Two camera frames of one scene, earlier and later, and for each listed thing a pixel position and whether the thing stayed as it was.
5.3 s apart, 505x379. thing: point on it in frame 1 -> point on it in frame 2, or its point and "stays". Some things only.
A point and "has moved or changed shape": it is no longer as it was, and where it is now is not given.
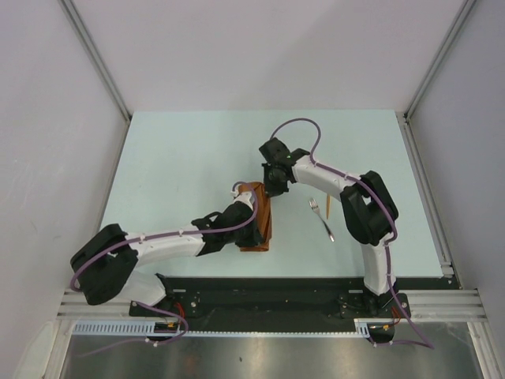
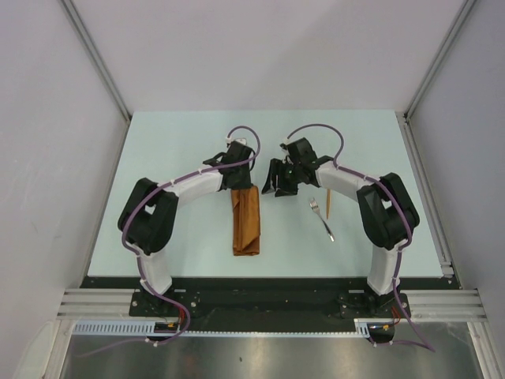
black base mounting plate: [279, 304] stays
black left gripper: [253, 238] -> [246, 183]
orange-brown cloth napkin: [263, 218] has moved or changed shape
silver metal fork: [315, 206] stays
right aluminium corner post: [442, 53] stays
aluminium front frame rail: [423, 305] stays
